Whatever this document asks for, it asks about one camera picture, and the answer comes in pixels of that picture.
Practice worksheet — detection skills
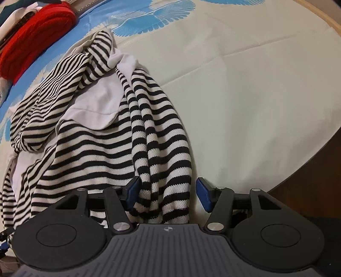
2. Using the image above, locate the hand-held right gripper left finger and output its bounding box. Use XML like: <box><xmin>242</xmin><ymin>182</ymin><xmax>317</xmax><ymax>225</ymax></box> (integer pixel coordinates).
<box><xmin>53</xmin><ymin>176</ymin><xmax>141</xmax><ymax>235</ymax></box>

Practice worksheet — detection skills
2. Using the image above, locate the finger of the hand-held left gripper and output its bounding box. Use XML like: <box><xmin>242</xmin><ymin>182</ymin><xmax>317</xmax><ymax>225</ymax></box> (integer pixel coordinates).
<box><xmin>0</xmin><ymin>226</ymin><xmax>15</xmax><ymax>257</ymax></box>

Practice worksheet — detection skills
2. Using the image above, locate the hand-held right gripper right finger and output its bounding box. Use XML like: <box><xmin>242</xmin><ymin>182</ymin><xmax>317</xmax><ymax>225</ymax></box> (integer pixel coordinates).
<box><xmin>196</xmin><ymin>177</ymin><xmax>283</xmax><ymax>235</ymax></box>

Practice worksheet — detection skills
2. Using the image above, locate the striped shirt with white vest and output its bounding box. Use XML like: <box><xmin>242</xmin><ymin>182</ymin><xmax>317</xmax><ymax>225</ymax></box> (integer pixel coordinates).
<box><xmin>0</xmin><ymin>30</ymin><xmax>193</xmax><ymax>240</ymax></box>

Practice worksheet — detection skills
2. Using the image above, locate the blue and cream bed sheet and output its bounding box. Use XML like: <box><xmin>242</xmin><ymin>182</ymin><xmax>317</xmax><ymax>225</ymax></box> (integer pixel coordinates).
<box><xmin>0</xmin><ymin>0</ymin><xmax>337</xmax><ymax>225</ymax></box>

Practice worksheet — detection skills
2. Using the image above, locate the red folded quilt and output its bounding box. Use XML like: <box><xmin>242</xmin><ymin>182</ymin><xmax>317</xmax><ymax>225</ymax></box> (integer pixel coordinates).
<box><xmin>0</xmin><ymin>1</ymin><xmax>78</xmax><ymax>85</ymax></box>

